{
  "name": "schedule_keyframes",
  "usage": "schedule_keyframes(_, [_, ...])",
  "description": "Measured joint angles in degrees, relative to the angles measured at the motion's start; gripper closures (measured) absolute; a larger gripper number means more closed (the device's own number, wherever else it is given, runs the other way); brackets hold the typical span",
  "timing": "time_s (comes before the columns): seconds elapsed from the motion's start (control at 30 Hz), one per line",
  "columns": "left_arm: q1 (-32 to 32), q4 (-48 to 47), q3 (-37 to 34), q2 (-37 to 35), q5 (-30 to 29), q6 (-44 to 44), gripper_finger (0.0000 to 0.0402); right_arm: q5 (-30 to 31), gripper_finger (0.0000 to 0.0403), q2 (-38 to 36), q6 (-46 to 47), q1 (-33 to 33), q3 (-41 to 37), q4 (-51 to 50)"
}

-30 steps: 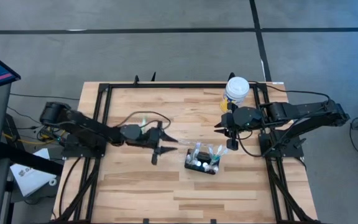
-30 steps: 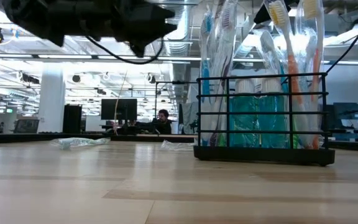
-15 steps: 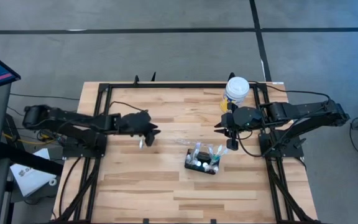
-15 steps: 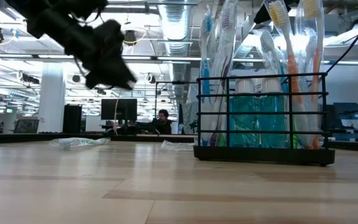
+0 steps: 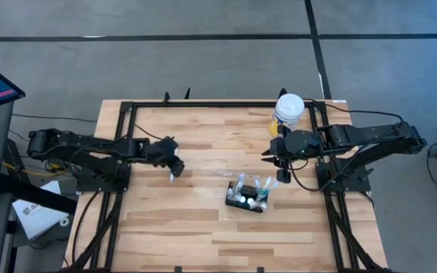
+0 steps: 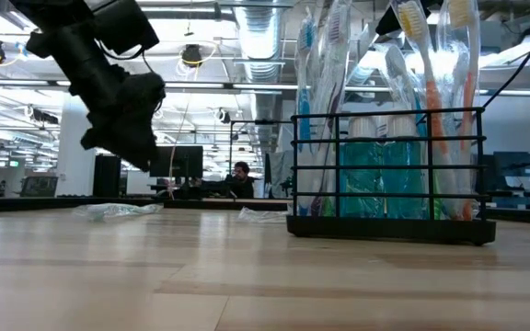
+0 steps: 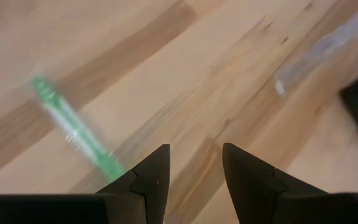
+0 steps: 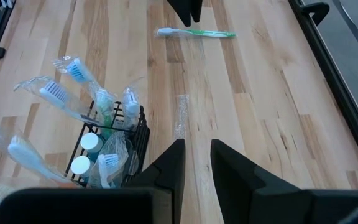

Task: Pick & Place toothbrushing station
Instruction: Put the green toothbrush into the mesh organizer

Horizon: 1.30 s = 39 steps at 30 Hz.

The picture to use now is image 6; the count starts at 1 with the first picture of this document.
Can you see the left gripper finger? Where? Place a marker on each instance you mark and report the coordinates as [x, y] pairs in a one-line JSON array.
[[131, 156], [95, 138]]

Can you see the teal toothpaste tube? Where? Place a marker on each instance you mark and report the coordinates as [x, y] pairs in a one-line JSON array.
[[403, 179]]

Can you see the white round pillar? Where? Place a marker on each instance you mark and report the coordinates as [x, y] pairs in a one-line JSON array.
[[74, 151]]

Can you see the pink toothbrush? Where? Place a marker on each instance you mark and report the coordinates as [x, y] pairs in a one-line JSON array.
[[430, 92]]

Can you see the person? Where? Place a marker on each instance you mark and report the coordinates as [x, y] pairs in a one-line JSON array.
[[242, 181]]

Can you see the red toothbrush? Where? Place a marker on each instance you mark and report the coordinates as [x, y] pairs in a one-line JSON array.
[[465, 92]]

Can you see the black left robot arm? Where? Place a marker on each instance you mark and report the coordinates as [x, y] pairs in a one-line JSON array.
[[58, 18]]

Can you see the black computer monitor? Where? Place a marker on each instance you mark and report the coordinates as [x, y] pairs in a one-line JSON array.
[[177, 161]]

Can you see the grey computer monitor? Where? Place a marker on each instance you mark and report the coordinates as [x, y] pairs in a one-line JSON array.
[[515, 164]]

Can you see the black cabinet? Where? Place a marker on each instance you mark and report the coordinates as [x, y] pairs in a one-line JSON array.
[[107, 177]]

